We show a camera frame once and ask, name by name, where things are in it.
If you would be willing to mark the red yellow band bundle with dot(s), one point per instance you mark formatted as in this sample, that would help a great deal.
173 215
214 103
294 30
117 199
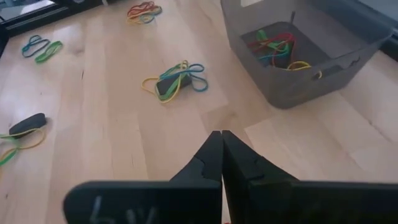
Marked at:
136 7

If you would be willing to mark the grey translucent plastic bin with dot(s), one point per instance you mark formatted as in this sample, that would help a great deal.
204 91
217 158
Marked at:
280 90

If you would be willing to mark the red rubber band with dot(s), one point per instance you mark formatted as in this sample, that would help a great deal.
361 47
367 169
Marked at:
273 39

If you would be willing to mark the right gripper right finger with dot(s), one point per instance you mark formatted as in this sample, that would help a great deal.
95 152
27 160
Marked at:
280 202

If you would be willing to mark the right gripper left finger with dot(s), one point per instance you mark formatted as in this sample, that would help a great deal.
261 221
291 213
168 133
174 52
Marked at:
155 202

